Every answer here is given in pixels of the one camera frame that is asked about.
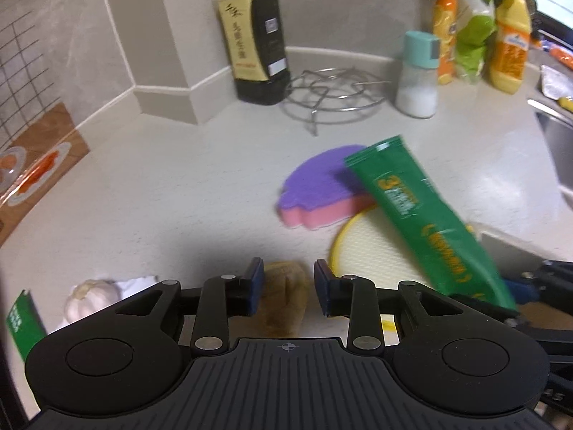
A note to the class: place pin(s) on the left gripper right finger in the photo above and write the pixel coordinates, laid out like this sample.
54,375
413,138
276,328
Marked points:
355,298

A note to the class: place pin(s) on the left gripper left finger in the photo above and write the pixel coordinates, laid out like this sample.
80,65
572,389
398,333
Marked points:
220,299

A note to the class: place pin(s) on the green snack wrapper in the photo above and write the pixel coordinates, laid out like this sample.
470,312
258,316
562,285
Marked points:
449,254

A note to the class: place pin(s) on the yellow round scrub pad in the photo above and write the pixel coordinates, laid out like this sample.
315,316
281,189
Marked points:
369,246

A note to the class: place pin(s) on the crumpled white tissue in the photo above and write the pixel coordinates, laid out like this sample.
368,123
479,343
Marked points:
134,285

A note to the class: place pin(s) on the purple pink sponge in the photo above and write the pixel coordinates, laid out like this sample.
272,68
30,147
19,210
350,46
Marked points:
323,191

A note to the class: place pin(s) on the garlic bulb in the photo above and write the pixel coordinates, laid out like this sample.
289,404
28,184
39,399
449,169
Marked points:
88,298

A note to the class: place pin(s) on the teal lid salt shaker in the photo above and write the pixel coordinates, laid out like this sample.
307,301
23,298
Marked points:
417,94

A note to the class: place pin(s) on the stainless steel sink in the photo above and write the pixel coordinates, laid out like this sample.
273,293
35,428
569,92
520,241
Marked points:
558,134

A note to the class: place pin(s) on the orange detergent bottle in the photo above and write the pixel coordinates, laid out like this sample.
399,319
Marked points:
445,29

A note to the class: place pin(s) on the dark soy sauce bottle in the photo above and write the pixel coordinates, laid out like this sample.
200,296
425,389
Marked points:
255,45

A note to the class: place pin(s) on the green white vegetable bag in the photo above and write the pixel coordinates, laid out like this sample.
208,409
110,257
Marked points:
475,25

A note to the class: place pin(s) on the yellow detergent bottle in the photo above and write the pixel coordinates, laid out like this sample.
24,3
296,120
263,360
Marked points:
511,44

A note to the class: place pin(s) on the metal wire steamer rack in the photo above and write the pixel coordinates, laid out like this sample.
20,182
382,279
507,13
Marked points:
334,96

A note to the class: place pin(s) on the cartoon kitchen wall sticker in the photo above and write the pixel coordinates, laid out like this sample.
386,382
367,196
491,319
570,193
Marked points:
39,141

